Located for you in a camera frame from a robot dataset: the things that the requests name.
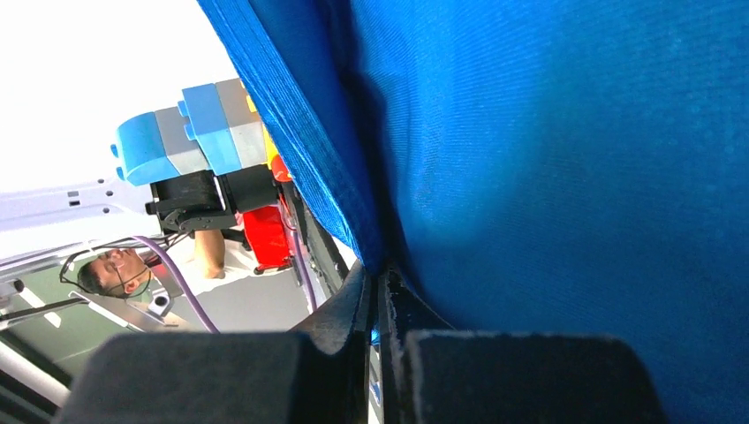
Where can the blue cloth napkin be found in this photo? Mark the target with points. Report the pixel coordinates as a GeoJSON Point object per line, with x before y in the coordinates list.
{"type": "Point", "coordinates": [551, 166]}

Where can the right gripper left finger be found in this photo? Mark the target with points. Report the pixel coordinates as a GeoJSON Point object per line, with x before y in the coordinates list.
{"type": "Point", "coordinates": [315, 372]}

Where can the red object in background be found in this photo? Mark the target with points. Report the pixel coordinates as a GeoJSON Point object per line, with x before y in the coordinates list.
{"type": "Point", "coordinates": [265, 233]}

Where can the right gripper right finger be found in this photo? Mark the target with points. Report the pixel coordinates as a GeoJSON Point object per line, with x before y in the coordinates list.
{"type": "Point", "coordinates": [432, 373]}

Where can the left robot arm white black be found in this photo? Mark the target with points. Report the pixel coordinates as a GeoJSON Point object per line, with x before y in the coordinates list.
{"type": "Point", "coordinates": [202, 200]}

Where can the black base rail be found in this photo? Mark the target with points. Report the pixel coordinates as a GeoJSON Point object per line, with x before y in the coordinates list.
{"type": "Point", "coordinates": [319, 264]}

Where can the blue orange toy car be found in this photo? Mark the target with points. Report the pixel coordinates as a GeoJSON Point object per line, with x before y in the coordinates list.
{"type": "Point", "coordinates": [213, 127]}

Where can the person in background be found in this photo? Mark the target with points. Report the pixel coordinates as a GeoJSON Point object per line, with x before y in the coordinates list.
{"type": "Point", "coordinates": [206, 260]}

